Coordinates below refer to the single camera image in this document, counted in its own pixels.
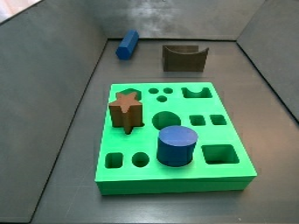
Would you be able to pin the brown star block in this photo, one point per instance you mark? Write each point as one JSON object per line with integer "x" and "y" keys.
{"x": 125, "y": 111}

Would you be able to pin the dark curved holder stand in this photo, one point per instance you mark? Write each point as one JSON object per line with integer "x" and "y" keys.
{"x": 182, "y": 58}

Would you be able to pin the green shape sorter board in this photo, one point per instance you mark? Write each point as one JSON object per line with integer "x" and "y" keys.
{"x": 128, "y": 169}

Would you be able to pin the blue cylinder block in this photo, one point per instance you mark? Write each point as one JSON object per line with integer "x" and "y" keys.
{"x": 176, "y": 141}

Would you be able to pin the blue hexagon prism block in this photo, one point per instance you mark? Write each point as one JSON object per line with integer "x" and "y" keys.
{"x": 126, "y": 45}

